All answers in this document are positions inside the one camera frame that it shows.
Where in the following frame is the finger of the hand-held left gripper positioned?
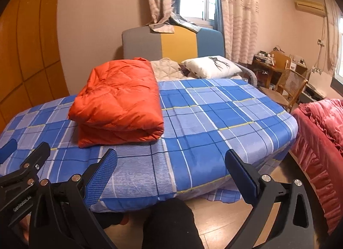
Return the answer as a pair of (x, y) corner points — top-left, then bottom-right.
(0, 139), (18, 164)
(0, 142), (51, 188)

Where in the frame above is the rattan wooden chair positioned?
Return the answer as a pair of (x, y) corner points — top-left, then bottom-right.
(259, 68), (308, 113)

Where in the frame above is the orange puffer jacket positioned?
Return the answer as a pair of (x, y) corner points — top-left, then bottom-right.
(68, 57), (164, 148)

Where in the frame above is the wooden wardrobe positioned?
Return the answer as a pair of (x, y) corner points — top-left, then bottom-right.
(0, 0), (69, 132)

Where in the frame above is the bed with blue plaid sheet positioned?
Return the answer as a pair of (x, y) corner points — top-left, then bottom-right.
(0, 78), (299, 213)

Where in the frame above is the wall air conditioner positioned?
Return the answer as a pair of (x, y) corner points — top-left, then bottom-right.
(295, 0), (327, 16)

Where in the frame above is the grey yellow blue headboard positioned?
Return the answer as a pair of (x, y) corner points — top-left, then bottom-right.
(122, 25), (225, 60)

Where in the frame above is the black electronic device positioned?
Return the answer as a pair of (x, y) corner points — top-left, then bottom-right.
(300, 83), (329, 102)

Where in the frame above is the plain pale curtain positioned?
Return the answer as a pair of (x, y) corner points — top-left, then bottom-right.
(323, 0), (343, 77)

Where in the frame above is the cluttered wooden desk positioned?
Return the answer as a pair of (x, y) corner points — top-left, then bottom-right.
(252, 51), (308, 89)

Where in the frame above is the grey padded rail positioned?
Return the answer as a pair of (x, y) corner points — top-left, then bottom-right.
(233, 61), (259, 87)

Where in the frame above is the patterned beige curtain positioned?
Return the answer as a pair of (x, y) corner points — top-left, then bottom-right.
(217, 0), (259, 65)

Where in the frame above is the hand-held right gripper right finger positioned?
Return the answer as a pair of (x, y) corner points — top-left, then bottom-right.
(225, 148), (315, 249)

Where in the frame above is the white deer print pillow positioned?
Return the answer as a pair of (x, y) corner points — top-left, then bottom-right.
(181, 55), (243, 79)

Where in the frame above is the beige quilted blanket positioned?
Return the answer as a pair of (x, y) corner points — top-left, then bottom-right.
(150, 57), (185, 81)

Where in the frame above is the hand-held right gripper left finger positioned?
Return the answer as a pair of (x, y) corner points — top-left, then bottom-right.
(28, 148), (118, 249)

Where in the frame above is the red ruffled bedspread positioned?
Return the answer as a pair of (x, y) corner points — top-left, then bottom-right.
(291, 98), (343, 235)

